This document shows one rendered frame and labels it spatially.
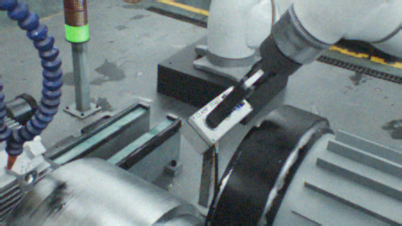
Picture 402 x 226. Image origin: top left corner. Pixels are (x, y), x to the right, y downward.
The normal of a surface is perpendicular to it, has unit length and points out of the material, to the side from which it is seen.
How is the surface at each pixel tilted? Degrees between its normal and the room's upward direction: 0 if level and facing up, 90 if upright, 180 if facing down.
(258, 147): 22
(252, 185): 41
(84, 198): 6
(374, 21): 114
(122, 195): 9
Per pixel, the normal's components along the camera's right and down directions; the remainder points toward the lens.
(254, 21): 0.17, 0.44
